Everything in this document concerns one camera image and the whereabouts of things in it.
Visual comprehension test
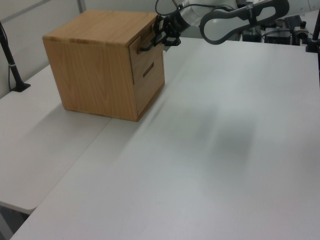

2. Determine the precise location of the oak wooden drawer cabinet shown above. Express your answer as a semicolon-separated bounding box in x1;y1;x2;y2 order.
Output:
42;9;166;123

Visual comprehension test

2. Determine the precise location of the wooden drawer with black handle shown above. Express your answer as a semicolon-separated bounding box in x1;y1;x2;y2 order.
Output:
129;18;165;85

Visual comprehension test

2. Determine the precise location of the black metal drawer handle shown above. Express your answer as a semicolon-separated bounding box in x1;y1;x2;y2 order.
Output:
136;36;155;54

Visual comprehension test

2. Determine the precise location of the black camera pole with foot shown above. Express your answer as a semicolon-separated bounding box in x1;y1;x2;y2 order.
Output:
0;21;31;93

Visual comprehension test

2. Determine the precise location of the grey device with black knob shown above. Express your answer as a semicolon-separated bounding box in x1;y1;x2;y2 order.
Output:
293;21;309;46

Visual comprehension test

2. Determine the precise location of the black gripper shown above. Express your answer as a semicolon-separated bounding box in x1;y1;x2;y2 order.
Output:
150;11;182;47

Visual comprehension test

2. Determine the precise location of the black pole with table clamp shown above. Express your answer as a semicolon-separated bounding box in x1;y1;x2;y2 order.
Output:
304;19;320;54

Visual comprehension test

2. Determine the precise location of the wooden drawer with slot grip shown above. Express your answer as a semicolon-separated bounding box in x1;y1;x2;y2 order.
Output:
133;52;166;120

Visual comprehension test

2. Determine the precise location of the black electronics box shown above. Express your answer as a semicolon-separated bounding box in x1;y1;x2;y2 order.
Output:
264;28;292;45

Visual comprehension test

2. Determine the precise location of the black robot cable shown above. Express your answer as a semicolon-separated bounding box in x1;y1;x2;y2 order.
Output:
154;0;181;16

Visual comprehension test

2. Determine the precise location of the black computer keyboard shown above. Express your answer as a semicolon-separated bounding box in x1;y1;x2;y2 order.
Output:
284;16;303;31

